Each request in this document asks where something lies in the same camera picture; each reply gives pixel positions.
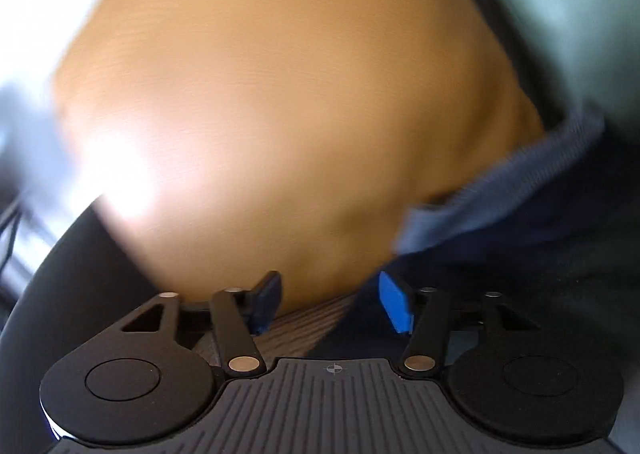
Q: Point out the grey-blue garment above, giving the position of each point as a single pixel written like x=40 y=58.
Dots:
x=490 y=189

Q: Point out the dark sofa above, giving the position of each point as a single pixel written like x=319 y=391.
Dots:
x=65 y=284

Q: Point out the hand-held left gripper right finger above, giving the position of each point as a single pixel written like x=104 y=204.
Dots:
x=395 y=301

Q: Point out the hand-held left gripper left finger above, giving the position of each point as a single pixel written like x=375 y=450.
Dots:
x=267 y=301

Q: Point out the green leather cushion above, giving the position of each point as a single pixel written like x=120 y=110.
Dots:
x=575 y=8

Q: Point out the dark green knitted garment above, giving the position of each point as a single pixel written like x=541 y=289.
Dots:
x=525 y=274

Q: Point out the tan leather cushion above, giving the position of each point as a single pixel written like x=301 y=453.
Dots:
x=280 y=123

